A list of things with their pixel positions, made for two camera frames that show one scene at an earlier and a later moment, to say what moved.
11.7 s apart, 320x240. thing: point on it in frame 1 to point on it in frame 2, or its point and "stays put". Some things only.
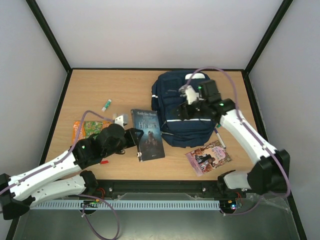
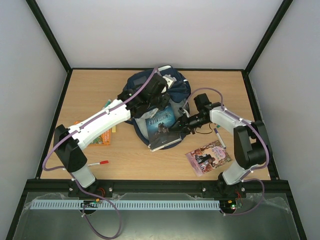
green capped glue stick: [107, 104] stays put
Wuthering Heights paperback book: [151, 146] to [158, 127]
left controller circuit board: [94, 203] stays put
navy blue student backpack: [165, 97] to [180, 94]
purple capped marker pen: [218, 135] stays put
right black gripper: [186, 110] to [183, 123]
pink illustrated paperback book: [208, 158] stays put
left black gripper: [135, 140] to [163, 106]
